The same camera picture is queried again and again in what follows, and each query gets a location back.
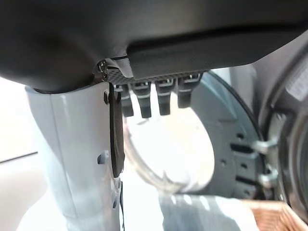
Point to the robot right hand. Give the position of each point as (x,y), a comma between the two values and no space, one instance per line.
(144,29)

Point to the white garment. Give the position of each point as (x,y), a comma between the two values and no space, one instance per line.
(204,216)

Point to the round glass washer door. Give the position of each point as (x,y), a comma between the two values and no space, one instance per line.
(228,108)

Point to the woven wicker basket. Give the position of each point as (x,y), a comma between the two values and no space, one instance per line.
(276,219)

